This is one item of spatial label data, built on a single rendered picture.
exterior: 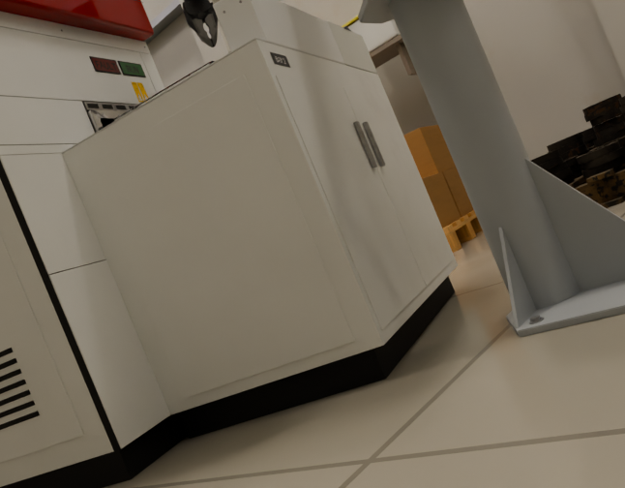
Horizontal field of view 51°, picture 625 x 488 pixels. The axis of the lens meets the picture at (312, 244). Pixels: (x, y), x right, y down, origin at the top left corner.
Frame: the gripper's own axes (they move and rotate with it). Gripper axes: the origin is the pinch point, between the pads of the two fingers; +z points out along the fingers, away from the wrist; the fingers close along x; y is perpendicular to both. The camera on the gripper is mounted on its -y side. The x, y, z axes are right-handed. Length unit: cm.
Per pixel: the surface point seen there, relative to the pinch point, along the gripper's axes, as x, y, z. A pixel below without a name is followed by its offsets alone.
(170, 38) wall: -33, 432, -174
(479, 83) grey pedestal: -45, -49, 46
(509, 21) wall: -224, 211, -27
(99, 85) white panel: 34.2, 14.0, -3.3
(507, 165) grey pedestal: -44, -49, 65
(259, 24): -5.8, -37.9, 13.7
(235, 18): -1.6, -35.1, 9.6
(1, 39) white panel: 52, -12, -13
